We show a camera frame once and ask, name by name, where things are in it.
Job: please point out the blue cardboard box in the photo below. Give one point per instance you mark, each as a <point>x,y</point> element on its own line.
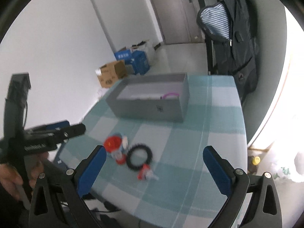
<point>137,63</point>
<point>123,54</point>

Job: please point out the white bag on floor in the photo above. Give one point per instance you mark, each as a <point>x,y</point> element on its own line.
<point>147,47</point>

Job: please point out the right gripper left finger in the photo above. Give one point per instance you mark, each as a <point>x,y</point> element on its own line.
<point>79,181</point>

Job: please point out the person's left hand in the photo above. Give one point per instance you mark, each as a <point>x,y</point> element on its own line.
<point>10,178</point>

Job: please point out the brown cardboard box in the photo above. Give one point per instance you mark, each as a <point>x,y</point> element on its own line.
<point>111,72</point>

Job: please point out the dark jacket striped lining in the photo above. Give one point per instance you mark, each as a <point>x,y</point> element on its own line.
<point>232,26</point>

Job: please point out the black coat rack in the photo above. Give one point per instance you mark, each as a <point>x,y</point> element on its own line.
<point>209,43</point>

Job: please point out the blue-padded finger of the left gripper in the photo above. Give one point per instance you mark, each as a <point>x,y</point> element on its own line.
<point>49,127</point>

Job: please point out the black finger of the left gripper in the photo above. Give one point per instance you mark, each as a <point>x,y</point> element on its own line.
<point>64,134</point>

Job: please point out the red badge blue plush holder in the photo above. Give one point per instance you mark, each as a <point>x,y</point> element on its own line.
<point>116,142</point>

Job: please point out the grey door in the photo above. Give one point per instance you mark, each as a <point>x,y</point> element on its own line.
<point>177,21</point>

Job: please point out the red and white hair clip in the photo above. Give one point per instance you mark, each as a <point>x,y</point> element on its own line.
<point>146,173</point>

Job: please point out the teal checked tablecloth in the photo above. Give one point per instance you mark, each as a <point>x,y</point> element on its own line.
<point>184,193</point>

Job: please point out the grey open storage box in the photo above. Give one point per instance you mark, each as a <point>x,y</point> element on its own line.
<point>154,97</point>

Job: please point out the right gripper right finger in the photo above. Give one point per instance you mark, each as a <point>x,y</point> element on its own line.
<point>233,183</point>

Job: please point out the yellow object on floor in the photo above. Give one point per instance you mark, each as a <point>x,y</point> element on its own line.
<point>256,160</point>

